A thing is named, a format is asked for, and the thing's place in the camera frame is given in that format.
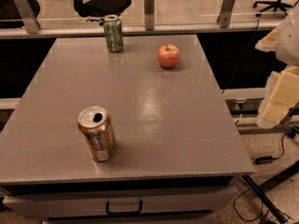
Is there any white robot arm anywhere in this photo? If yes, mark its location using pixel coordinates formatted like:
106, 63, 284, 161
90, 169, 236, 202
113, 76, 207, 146
255, 4, 299, 129

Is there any black power adapter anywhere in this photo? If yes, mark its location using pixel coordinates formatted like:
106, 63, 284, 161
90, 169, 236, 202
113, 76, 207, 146
254, 156, 275, 164

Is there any left metal bracket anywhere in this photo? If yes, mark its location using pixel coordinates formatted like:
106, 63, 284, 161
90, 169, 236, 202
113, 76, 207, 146
13, 0, 40, 35

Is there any red apple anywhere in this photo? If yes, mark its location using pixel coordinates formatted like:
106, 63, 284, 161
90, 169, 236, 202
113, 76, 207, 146
157, 44, 180, 68

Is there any black floor cable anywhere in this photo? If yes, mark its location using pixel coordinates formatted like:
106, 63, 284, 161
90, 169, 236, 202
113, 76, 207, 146
233, 189, 265, 223

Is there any right metal bracket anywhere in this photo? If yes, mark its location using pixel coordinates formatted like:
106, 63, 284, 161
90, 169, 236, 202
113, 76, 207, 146
217, 0, 235, 28

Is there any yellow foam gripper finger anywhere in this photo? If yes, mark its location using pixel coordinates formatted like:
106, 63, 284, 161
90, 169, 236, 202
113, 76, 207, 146
255, 27, 278, 52
256, 65, 299, 129

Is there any grey drawer cabinet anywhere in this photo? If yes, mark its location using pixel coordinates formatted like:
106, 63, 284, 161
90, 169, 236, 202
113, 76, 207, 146
0, 35, 253, 224

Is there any metal bracket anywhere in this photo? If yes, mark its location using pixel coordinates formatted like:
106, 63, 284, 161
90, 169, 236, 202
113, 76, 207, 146
13, 0, 40, 35
217, 0, 235, 28
144, 0, 154, 31

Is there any middle metal bracket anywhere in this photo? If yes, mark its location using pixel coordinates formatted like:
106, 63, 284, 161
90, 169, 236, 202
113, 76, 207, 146
144, 0, 154, 31

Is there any black drawer handle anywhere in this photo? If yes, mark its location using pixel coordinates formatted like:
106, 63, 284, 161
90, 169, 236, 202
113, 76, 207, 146
106, 201, 143, 217

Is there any orange soda can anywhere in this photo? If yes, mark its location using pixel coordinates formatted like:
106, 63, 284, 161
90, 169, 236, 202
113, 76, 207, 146
78, 105, 116, 162

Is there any green soda can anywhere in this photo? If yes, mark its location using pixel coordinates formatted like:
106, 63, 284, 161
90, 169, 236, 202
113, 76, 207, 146
104, 15, 123, 52

